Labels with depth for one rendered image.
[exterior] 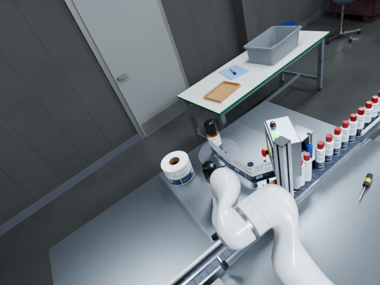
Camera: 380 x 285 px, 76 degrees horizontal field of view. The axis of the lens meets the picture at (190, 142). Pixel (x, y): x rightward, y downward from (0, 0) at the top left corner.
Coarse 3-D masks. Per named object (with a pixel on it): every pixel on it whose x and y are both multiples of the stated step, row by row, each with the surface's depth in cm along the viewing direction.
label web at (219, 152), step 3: (210, 141) 170; (210, 144) 174; (213, 144) 167; (213, 147) 171; (216, 147) 165; (213, 150) 176; (216, 150) 169; (219, 150) 162; (222, 150) 156; (216, 153) 173; (219, 153) 165; (222, 153) 159; (219, 156) 169; (222, 156) 163; (222, 159) 167; (225, 159) 161; (225, 162) 164
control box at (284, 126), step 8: (272, 120) 100; (280, 120) 98; (288, 120) 97; (272, 128) 96; (280, 128) 95; (288, 128) 94; (272, 136) 93; (288, 136) 91; (296, 136) 89; (272, 144) 91; (296, 144) 88; (296, 152) 90; (296, 160) 93; (296, 168) 95; (296, 176) 98
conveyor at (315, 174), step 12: (348, 144) 154; (312, 168) 148; (324, 168) 146; (312, 180) 142; (300, 192) 138; (216, 252) 127; (228, 252) 125; (204, 264) 124; (216, 264) 122; (204, 276) 120
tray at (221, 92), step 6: (222, 84) 278; (228, 84) 273; (234, 84) 268; (216, 90) 271; (222, 90) 267; (228, 90) 263; (234, 90) 258; (204, 96) 264; (210, 96) 265; (216, 96) 262; (222, 96) 258; (228, 96) 254
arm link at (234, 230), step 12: (216, 180) 75; (228, 180) 72; (216, 192) 75; (228, 192) 70; (228, 204) 69; (216, 216) 67; (228, 216) 64; (240, 216) 63; (216, 228) 66; (228, 228) 62; (240, 228) 62; (252, 228) 62; (228, 240) 62; (240, 240) 62; (252, 240) 63
